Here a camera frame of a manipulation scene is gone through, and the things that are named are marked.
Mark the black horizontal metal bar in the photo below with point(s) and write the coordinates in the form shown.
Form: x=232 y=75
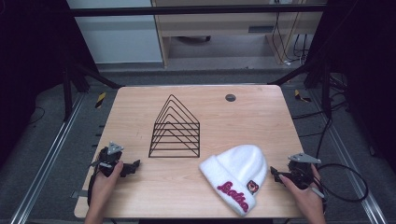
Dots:
x=186 y=10

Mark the person's left hand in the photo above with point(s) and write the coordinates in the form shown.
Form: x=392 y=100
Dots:
x=104 y=186

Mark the black metal stand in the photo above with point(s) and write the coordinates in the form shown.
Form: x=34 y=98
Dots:
x=317 y=77
x=74 y=84

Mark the yellow black striped tape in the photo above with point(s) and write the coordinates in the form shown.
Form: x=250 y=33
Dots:
x=301 y=96
x=100 y=100

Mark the grey metal table bracket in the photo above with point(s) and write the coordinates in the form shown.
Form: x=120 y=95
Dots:
x=79 y=194

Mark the light wooden shelf unit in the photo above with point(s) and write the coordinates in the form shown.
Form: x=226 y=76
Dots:
x=218 y=25

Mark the dark curtain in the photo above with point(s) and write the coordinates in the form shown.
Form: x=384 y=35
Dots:
x=28 y=62
x=364 y=68

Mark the person's right hand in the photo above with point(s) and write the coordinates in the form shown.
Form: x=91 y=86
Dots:
x=306 y=197

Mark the white cabinet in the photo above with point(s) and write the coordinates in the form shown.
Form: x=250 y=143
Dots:
x=118 y=37

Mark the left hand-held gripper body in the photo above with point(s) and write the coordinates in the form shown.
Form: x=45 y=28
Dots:
x=109 y=158

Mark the white knitted beanie hat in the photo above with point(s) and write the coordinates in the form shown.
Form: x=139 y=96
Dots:
x=236 y=177

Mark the aluminium floor rail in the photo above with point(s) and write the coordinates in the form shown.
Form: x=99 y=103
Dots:
x=351 y=161
x=46 y=155

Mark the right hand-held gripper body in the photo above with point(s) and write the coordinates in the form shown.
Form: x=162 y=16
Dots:
x=301 y=174

